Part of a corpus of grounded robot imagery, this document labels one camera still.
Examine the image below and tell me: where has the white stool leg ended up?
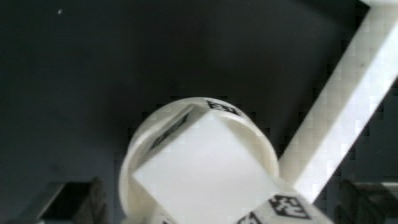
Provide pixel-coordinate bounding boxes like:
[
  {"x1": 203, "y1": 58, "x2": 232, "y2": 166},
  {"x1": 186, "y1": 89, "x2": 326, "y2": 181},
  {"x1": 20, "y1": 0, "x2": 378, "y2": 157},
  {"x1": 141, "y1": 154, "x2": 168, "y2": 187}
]
[
  {"x1": 132, "y1": 111, "x2": 280, "y2": 224},
  {"x1": 235, "y1": 180, "x2": 335, "y2": 224}
]

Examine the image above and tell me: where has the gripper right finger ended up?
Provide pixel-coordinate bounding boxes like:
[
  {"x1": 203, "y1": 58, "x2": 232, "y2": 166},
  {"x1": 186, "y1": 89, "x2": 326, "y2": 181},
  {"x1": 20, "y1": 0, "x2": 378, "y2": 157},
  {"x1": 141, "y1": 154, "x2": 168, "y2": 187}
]
[{"x1": 337, "y1": 180, "x2": 398, "y2": 224}]

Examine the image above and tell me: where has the white round stool seat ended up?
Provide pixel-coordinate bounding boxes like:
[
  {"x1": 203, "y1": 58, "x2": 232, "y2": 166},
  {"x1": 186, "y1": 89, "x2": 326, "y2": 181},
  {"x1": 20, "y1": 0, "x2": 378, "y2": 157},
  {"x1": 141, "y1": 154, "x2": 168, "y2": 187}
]
[{"x1": 120, "y1": 97, "x2": 280, "y2": 224}]

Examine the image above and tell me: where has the white right fence bar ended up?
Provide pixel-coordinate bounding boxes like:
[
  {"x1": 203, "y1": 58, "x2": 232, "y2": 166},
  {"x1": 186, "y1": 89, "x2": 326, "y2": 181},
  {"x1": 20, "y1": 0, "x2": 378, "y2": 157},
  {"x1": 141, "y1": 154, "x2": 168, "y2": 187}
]
[{"x1": 280, "y1": 0, "x2": 398, "y2": 200}]

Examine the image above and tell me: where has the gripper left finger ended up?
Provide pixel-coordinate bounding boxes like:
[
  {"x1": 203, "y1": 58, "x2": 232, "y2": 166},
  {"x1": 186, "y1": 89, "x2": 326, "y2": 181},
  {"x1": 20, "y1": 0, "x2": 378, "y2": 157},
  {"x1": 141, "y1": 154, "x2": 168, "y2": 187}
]
[{"x1": 15, "y1": 176, "x2": 113, "y2": 224}]

